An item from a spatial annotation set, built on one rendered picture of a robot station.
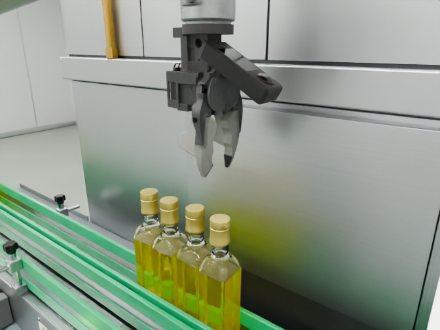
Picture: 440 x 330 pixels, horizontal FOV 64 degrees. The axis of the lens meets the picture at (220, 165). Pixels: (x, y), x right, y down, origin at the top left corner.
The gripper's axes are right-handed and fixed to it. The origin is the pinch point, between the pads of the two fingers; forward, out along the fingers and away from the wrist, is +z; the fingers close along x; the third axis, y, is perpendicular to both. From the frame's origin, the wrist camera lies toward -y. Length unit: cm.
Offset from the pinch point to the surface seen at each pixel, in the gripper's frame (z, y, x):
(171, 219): 12.1, 10.3, 0.9
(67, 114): 104, 584, -297
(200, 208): 9.0, 4.8, -0.7
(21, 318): 45, 49, 15
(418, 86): -12.2, -22.9, -13.1
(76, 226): 30, 52, -3
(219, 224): 9.3, -1.0, 1.4
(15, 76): 30, 584, -219
